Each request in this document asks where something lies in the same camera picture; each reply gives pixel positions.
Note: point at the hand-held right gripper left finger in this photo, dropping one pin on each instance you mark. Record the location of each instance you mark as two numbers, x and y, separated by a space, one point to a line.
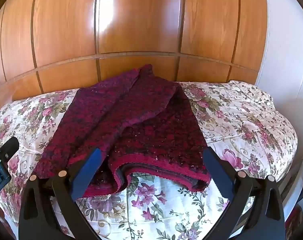
88 173

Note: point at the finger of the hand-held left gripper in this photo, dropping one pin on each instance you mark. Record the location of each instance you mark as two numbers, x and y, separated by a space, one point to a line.
9 148

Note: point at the maroon knit sweater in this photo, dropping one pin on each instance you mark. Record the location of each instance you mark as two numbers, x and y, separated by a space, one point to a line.
141 120

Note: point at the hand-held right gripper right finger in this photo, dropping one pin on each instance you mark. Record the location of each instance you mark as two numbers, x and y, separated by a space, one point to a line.
217 173

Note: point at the wooden panel headboard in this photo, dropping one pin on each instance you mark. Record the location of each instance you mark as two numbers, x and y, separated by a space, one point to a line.
141 30

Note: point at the floral bedspread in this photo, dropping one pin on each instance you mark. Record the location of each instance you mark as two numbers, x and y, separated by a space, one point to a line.
241 125

